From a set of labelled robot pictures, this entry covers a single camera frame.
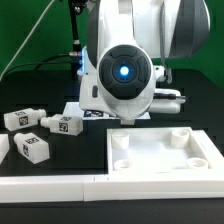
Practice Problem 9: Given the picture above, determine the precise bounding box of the white cable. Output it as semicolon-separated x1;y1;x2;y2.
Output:
0;0;57;83

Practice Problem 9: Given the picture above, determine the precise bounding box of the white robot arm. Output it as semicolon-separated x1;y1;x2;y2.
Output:
79;0;210;120

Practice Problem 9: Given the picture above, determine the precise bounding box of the black cable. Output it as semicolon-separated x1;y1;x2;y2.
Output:
0;51;83;81

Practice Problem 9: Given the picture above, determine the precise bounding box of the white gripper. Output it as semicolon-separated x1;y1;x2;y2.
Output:
149;88;186;114

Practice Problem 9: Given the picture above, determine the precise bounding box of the white square table top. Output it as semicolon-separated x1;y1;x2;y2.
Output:
107;127;224;181

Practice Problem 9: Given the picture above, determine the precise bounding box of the white U-shaped fence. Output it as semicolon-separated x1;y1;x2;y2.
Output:
0;129;224;203

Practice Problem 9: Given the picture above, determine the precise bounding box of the black camera stand pole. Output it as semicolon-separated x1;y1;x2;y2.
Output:
68;0;88;80

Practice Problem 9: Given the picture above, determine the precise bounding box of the white marker tag sheet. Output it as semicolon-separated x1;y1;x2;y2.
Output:
60;100;152;121

